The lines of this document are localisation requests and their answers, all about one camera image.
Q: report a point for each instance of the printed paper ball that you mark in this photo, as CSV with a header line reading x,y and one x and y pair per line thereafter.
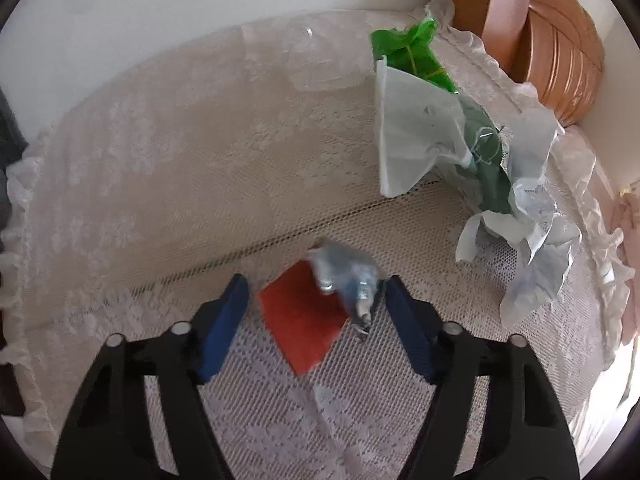
x,y
345,270

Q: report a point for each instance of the pink bed sheet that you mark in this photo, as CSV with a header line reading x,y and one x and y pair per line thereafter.
x,y
582,142

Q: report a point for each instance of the pink pillow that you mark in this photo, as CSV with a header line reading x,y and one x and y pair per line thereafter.
x,y
631,210

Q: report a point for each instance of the bright green plastic wrapper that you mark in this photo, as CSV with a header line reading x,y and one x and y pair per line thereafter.
x,y
405,45

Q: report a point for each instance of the red wrapper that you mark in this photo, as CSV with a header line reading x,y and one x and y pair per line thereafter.
x,y
300,320

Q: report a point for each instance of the white lace tablecloth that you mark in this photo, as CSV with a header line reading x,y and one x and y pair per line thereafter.
x,y
150,170

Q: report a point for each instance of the crumpled white paper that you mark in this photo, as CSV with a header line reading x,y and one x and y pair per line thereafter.
x,y
540,260

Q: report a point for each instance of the white and green packet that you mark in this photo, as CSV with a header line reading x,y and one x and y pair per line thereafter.
x,y
415,125

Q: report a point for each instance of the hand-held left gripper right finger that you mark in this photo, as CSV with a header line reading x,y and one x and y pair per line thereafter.
x,y
410,330

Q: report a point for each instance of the grey quilted jacket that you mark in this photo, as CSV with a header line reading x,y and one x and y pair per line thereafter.
x,y
7,160

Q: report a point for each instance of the wooden headboard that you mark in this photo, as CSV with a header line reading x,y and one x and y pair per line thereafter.
x,y
550,35

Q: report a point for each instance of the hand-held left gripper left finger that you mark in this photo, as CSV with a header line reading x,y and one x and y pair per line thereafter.
x,y
220,330

